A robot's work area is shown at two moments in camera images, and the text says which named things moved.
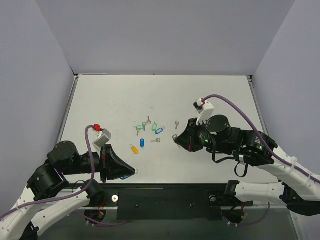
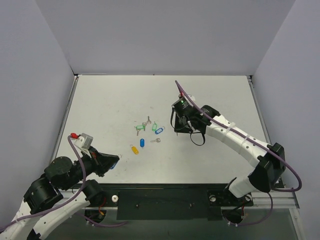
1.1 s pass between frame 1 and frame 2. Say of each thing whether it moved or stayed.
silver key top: stayed
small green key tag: stayed
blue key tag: moved
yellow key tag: stayed
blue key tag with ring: stayed
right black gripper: moved
